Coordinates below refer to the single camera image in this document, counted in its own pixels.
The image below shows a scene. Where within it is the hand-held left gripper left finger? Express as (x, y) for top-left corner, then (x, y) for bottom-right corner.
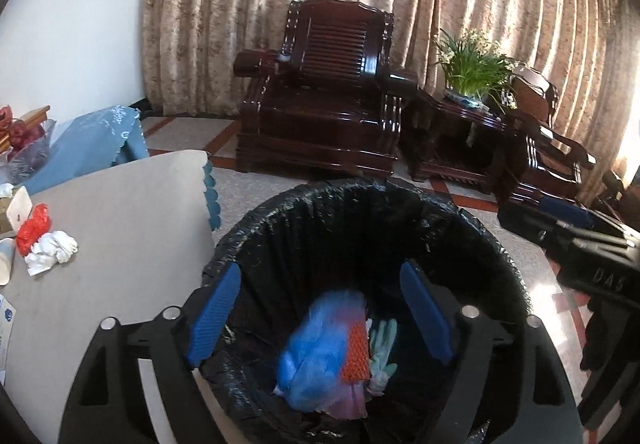
(57, 261), (243, 444)

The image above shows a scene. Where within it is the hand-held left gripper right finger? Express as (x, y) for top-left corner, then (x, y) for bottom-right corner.
(399, 258), (583, 444)

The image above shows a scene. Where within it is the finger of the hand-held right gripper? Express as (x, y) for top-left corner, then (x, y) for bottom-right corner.
(498, 204), (631, 265)
(539, 196), (640, 249)

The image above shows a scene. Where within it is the light green glove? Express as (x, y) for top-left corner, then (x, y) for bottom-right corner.
(367, 318), (399, 396)

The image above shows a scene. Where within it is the orange foam net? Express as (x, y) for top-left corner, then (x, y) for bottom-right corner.
(342, 321), (372, 383)

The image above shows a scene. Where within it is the blue plastic shoe cover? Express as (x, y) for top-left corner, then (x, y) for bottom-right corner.
(273, 291), (368, 412)

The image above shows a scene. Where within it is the pink face mask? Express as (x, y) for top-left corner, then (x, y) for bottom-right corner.
(320, 293), (370, 421)

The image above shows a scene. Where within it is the trash bin with black bag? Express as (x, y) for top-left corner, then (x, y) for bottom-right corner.
(200, 178), (532, 444)

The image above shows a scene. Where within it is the person's right hand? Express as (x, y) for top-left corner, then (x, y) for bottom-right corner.
(579, 296), (640, 432)

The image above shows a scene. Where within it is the dark wooden armchair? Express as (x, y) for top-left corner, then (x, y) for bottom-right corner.
(495, 64), (598, 211)
(234, 0), (419, 179)

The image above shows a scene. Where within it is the dark wooden side table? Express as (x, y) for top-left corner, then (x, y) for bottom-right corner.
(405, 88), (516, 195)

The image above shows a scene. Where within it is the blue scalloped table cover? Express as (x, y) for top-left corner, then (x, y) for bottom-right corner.
(202, 159), (222, 231)

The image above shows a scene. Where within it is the potted narcissus plant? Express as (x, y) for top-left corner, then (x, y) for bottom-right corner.
(432, 28), (519, 107)

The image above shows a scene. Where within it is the white crumpled tissue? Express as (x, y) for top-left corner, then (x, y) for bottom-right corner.
(25, 230), (79, 277)

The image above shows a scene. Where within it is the red crumpled wrapper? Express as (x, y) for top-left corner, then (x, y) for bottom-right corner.
(16, 204), (51, 257)

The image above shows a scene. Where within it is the blue and white printed packet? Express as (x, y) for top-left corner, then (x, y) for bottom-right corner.
(0, 294), (19, 387)

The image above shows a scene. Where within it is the blue patterned tablecloth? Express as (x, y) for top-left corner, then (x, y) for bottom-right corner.
(22, 106), (150, 195)

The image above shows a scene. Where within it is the white and teal paper cup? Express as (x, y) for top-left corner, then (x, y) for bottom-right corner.
(0, 238), (16, 286)

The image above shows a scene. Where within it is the beige tissue box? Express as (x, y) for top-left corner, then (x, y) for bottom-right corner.
(0, 184), (34, 235)

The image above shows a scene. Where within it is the glass fruit bowl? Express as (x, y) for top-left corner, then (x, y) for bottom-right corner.
(0, 119), (57, 185)

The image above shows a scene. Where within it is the pile of red apples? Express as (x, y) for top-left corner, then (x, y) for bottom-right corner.
(7, 120), (45, 151)

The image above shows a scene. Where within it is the wooden television cabinet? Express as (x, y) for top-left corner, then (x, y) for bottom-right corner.
(0, 104), (52, 151)

